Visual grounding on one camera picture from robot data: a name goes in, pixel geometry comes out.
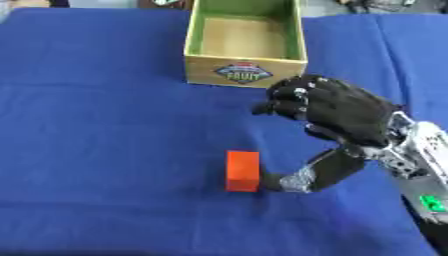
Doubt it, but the tan cardboard box green inside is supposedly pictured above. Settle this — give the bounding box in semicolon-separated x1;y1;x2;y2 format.
182;0;310;89

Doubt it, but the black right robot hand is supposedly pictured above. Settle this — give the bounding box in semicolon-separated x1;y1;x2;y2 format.
250;74;405;194

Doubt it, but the orange rectangular block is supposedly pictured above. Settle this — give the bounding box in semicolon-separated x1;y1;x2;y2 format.
224;149;263;193

